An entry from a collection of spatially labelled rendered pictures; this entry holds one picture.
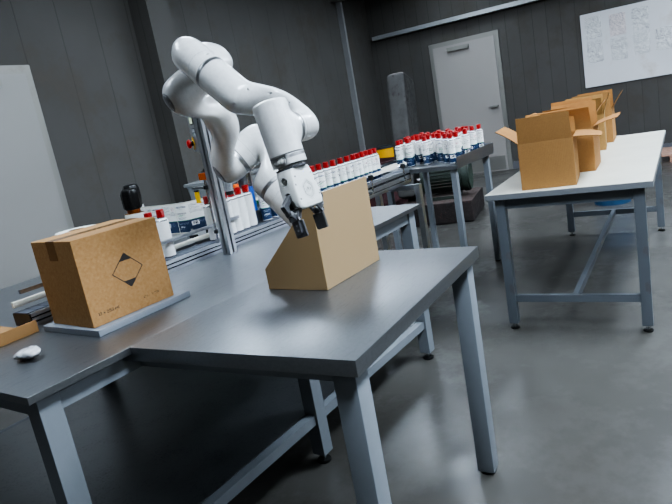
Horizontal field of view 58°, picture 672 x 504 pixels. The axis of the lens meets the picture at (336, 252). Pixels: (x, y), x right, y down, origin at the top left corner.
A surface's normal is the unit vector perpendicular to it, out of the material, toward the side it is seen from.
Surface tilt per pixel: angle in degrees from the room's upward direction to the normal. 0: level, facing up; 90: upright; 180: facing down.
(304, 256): 90
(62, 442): 90
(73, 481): 90
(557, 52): 90
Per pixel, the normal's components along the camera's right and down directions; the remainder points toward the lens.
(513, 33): -0.48, 0.28
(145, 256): 0.79, 0.00
